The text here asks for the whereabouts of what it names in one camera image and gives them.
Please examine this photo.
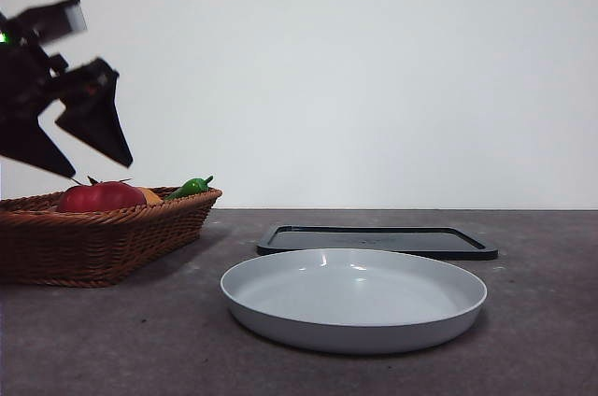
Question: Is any red tomato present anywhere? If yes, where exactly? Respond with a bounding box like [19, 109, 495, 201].
[57, 175, 149, 214]

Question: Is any green chili pepper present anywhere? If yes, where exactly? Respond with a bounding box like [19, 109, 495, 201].
[164, 175, 215, 202]

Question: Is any brown wicker basket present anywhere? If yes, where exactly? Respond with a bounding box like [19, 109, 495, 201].
[0, 186, 223, 289]

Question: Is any black rectangular tray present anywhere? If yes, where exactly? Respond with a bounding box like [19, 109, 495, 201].
[256, 224, 499, 261]

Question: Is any white round plate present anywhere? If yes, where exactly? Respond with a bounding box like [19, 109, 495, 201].
[220, 247, 489, 355]

